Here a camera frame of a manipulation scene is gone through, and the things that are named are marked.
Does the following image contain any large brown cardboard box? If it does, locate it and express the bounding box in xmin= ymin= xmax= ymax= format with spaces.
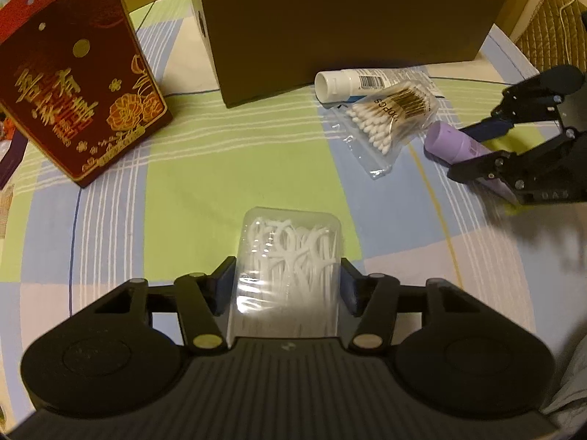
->
xmin=190 ymin=0 xmax=506 ymax=109

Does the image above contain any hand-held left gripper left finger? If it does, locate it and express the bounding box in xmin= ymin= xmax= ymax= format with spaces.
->
xmin=94 ymin=257 xmax=237 ymax=349

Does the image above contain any white cable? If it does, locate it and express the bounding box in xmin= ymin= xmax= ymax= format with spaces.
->
xmin=557 ymin=0 xmax=587 ymax=42

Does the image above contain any clear floss pick box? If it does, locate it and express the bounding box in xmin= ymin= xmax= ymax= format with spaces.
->
xmin=228 ymin=207 xmax=344 ymax=337

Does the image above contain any golden quilted chair cushion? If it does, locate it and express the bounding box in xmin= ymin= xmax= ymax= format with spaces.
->
xmin=516 ymin=0 xmax=587 ymax=72

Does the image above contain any white tube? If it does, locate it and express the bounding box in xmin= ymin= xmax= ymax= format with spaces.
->
xmin=314 ymin=66 xmax=413 ymax=104

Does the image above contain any red gift box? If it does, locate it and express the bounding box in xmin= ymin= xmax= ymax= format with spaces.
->
xmin=0 ymin=0 xmax=174 ymax=188

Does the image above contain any purple tube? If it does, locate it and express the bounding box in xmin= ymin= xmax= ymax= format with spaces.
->
xmin=424 ymin=121 xmax=524 ymax=202

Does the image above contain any bag of cotton swabs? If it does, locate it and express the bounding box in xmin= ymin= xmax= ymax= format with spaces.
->
xmin=328 ymin=68 xmax=448 ymax=180

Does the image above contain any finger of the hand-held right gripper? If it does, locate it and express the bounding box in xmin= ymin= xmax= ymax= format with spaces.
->
xmin=447 ymin=127 xmax=579 ymax=193
xmin=463 ymin=65 xmax=585 ymax=143

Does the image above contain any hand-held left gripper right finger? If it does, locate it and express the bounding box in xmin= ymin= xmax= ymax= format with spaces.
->
xmin=339 ymin=257 xmax=482 ymax=349

